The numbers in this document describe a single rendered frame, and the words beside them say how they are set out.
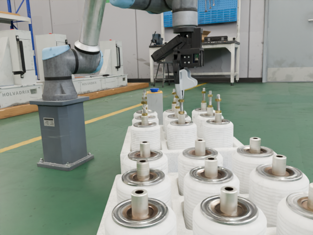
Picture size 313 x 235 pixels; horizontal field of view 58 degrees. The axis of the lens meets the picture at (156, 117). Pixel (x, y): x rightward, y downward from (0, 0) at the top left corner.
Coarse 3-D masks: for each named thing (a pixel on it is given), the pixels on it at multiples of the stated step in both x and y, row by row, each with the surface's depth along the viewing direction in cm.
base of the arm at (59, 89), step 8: (48, 80) 121; (56, 80) 120; (64, 80) 122; (48, 88) 121; (56, 88) 120; (64, 88) 122; (72, 88) 125; (48, 96) 120; (56, 96) 120; (64, 96) 121; (72, 96) 124
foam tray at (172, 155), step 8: (128, 128) 118; (160, 128) 116; (128, 136) 105; (160, 136) 104; (128, 144) 95; (240, 144) 91; (128, 152) 86; (168, 152) 85; (176, 152) 85; (224, 152) 86; (168, 160) 85; (176, 160) 86; (224, 160) 86; (168, 168) 86; (176, 168) 86
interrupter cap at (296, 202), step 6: (300, 192) 41; (306, 192) 41; (288, 198) 40; (294, 198) 40; (300, 198) 40; (306, 198) 40; (288, 204) 38; (294, 204) 38; (300, 204) 38; (306, 204) 39; (294, 210) 37; (300, 210) 37; (306, 210) 36; (312, 210) 37; (306, 216) 35; (312, 216) 35
